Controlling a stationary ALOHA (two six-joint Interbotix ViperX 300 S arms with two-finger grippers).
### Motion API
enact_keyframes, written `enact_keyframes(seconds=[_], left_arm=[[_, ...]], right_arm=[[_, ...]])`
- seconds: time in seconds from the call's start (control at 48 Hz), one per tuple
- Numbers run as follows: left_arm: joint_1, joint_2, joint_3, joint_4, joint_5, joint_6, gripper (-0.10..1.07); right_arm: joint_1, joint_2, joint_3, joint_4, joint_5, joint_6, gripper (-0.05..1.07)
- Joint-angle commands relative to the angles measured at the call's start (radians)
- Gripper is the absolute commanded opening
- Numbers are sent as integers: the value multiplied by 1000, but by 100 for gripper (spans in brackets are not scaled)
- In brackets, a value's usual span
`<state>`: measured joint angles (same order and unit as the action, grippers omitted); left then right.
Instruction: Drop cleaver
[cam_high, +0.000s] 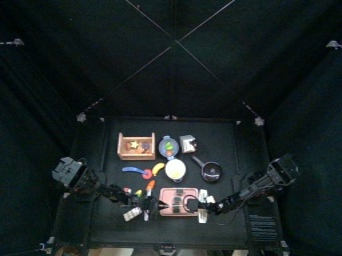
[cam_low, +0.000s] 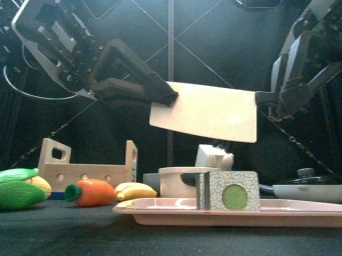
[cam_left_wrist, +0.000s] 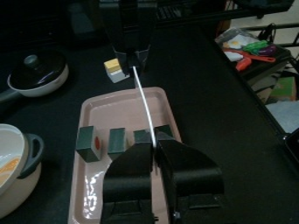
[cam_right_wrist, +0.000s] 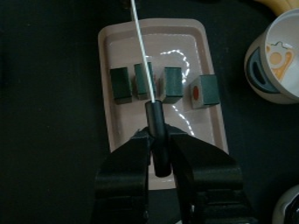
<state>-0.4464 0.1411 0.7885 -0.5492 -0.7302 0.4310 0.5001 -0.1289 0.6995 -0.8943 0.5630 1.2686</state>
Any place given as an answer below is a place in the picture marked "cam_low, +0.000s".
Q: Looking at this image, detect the wooden toy crate with holes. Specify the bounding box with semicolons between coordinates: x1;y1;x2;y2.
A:
36;137;139;194

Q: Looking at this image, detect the white toy knife block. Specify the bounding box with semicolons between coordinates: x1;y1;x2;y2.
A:
193;143;235;171

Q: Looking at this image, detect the small grey box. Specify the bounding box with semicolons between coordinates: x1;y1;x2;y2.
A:
141;172;161;193

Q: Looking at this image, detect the white toy pot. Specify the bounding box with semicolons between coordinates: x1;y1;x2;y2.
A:
157;166;221;199

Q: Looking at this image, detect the yellow toy banana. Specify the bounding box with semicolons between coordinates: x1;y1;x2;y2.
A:
113;181;159;202

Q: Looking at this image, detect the orange toy carrot green top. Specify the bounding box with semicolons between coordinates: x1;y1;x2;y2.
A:
62;178;118;208

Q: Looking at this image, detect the patterned box with green oval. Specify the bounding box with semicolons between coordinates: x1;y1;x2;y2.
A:
195;170;261;212

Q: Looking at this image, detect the small blue toy piece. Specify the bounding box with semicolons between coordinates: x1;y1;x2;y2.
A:
46;191;68;201

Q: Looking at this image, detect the toy corn with green husk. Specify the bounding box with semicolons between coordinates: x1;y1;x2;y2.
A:
0;167;53;211

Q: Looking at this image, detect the pink plastic tray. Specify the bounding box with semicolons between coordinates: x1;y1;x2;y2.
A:
110;196;342;229

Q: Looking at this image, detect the grey vertical frame pole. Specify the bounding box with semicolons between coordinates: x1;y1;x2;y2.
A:
165;0;176;168

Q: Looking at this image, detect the thin diagonal brace wire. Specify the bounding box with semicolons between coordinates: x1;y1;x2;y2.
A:
10;0;224;169
131;0;332;168

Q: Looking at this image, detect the thin grey robot cable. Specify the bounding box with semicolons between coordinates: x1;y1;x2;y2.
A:
1;64;82;102

